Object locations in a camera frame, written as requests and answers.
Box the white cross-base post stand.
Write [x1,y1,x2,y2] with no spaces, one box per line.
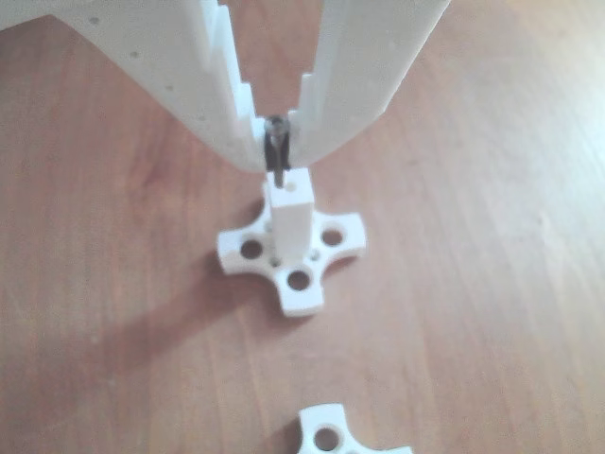
[297,402,415,454]
[216,168,368,317]

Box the long silver screw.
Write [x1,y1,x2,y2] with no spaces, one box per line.
[265,113,292,186]

